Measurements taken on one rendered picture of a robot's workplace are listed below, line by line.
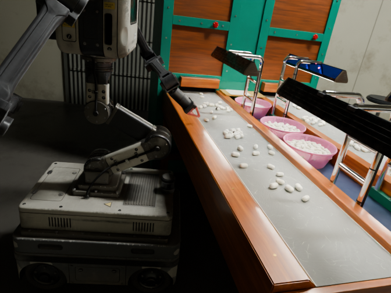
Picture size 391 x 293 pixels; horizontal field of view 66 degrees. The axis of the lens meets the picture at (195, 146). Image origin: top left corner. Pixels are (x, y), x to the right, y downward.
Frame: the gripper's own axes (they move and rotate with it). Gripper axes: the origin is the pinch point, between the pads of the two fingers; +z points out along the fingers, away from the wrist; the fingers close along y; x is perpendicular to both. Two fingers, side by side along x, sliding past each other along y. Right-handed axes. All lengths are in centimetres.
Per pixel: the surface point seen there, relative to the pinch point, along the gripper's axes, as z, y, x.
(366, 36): 186, 206, -208
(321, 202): 25, -70, -16
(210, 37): 0, 80, -40
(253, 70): 3.3, 0.7, -36.7
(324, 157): 44, -37, -32
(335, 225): 21, -83, -14
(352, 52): 191, 207, -184
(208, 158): -2.6, -40.7, 6.0
